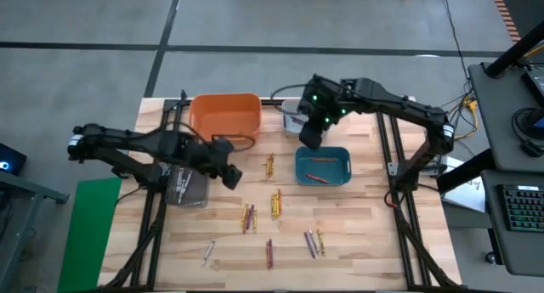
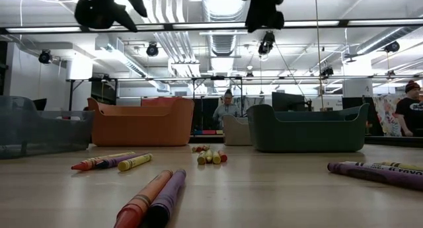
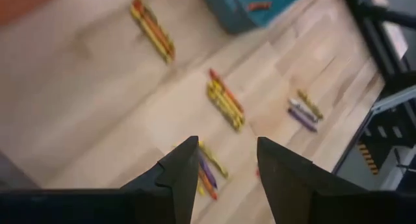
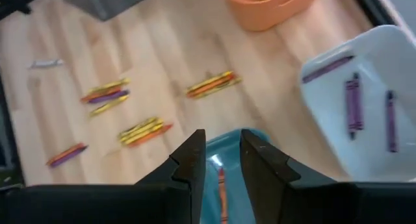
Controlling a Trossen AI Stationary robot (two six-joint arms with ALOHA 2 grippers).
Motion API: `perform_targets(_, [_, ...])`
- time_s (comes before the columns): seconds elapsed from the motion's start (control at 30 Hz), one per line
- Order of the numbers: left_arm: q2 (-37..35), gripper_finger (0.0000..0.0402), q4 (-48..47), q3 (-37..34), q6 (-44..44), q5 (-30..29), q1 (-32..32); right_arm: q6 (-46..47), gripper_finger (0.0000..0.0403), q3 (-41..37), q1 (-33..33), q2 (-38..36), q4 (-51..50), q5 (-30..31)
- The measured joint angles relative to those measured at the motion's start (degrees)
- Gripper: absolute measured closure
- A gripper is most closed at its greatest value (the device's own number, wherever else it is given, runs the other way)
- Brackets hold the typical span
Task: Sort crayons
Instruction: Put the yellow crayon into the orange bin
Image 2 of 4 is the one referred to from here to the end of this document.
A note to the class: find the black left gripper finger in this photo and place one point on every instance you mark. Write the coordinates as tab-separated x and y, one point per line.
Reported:
122	21
138	0

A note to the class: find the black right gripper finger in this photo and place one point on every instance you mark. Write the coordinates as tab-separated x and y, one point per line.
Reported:
256	18
274	16

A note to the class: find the purple crayon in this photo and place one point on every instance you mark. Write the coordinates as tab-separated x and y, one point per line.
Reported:
167	198
373	175
114	162

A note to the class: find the black spotlight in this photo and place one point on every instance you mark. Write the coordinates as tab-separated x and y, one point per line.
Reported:
327	71
392	47
152	49
249	75
45	57

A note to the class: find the black beam with light panels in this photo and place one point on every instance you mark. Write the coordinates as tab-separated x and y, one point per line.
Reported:
343	23

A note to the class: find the thin vertical pole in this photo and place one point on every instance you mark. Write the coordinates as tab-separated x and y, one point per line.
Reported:
319	72

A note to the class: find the black computer monitor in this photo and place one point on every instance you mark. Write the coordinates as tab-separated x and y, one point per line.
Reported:
287	102

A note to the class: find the black folding table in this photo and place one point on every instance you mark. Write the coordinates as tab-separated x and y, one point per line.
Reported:
71	96

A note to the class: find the red box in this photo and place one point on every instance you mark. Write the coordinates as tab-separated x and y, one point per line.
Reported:
158	101

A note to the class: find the seated person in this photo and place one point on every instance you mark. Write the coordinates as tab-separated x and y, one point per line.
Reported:
226	112

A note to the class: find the small black monitor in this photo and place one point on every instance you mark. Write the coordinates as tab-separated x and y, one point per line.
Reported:
39	104

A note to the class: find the orange plastic bin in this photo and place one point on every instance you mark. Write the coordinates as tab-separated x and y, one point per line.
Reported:
142	129

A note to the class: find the white column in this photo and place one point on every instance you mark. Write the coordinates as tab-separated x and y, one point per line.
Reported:
358	87

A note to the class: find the white plastic bin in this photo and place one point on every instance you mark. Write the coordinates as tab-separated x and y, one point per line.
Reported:
236	132

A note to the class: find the teal plastic bin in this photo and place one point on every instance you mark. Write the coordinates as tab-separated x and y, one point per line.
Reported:
307	135

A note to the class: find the translucent grey plastic bin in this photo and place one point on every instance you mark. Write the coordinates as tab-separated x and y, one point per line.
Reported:
49	132

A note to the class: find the red-orange crayon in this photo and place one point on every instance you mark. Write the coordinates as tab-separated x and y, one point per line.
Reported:
82	164
142	201

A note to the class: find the floral patterned cloth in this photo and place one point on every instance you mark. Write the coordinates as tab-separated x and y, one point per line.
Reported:
386	117

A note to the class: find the standing person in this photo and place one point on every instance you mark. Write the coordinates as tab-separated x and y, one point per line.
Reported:
411	114

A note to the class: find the black hanging camera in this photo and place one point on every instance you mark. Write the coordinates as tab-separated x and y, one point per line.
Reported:
266	43

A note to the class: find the silver ventilation duct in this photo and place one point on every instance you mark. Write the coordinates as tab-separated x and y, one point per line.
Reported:
224	43

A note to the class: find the black horizontal rail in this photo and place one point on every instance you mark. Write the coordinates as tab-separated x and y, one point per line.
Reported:
297	77

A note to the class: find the silver angled duct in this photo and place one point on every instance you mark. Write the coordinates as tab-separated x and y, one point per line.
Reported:
380	39

